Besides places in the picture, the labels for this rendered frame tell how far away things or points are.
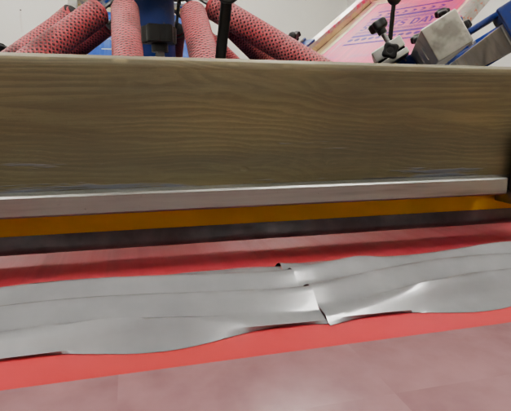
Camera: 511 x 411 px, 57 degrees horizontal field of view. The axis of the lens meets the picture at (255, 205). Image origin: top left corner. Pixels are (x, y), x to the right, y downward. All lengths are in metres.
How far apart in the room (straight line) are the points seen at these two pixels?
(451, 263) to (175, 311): 0.13
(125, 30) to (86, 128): 0.60
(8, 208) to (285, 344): 0.14
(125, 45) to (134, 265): 0.58
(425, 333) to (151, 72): 0.17
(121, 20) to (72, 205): 0.66
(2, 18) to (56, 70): 4.30
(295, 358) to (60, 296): 0.10
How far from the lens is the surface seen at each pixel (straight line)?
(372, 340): 0.18
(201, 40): 0.84
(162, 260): 0.26
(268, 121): 0.26
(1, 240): 0.27
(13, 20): 4.53
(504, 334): 0.19
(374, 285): 0.21
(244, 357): 0.16
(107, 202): 0.24
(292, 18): 4.72
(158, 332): 0.17
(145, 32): 0.55
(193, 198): 0.24
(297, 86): 0.26
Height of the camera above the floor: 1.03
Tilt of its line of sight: 11 degrees down
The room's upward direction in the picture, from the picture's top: straight up
